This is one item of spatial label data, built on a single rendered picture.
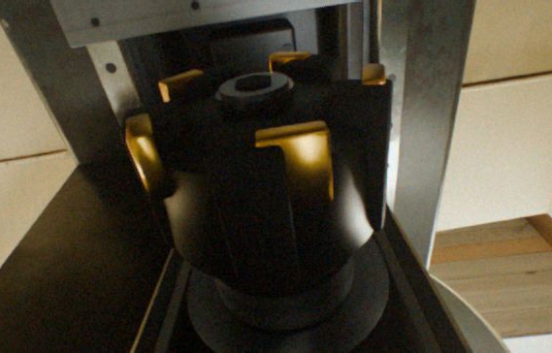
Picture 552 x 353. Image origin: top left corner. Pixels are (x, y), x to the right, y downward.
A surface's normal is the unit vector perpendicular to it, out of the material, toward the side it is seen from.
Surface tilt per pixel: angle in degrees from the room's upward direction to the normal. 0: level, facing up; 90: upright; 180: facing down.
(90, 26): 90
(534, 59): 90
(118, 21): 92
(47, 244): 180
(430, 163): 90
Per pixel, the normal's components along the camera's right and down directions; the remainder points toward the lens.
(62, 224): -0.13, -0.82
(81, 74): 0.09, 0.55
